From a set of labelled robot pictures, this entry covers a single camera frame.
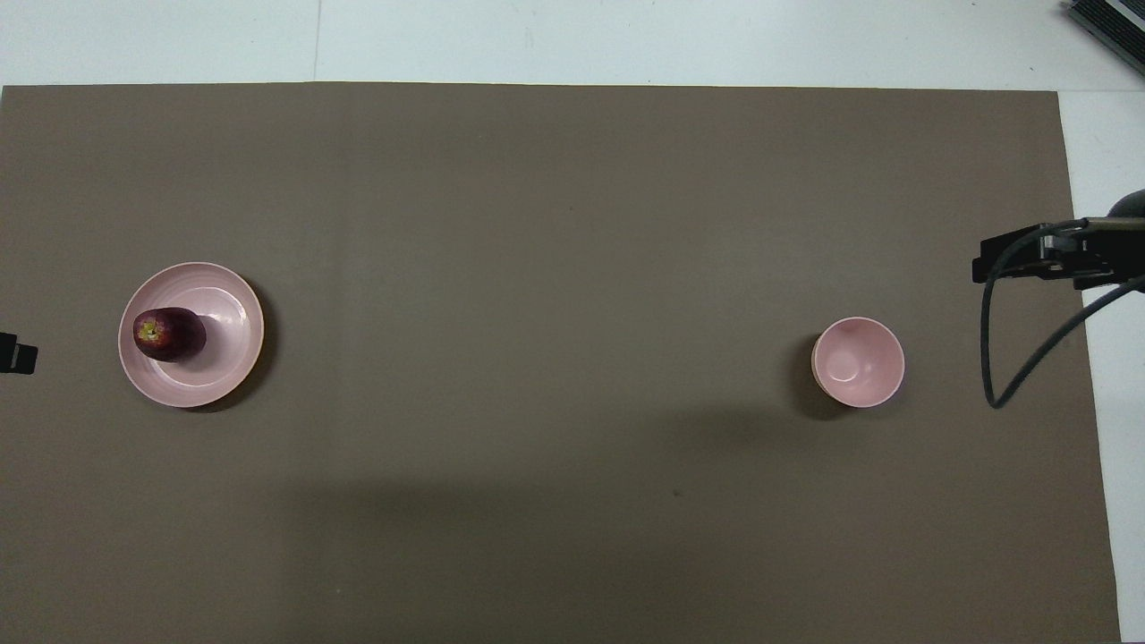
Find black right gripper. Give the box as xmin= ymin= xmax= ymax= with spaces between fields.
xmin=972 ymin=216 xmax=1145 ymax=291

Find dark red apple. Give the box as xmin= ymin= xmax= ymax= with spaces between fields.
xmin=133 ymin=307 xmax=208 ymax=363

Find pink bowl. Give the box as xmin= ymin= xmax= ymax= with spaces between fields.
xmin=811 ymin=317 xmax=906 ymax=410

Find pink plate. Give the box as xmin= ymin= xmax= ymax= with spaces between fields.
xmin=118 ymin=262 xmax=266 ymax=410

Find grey ribbed device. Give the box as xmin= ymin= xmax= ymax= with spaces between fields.
xmin=1063 ymin=0 xmax=1145 ymax=74

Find brown table mat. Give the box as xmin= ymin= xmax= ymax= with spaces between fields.
xmin=0 ymin=82 xmax=1123 ymax=644

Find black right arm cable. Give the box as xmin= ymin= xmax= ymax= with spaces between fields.
xmin=980 ymin=221 xmax=1145 ymax=411

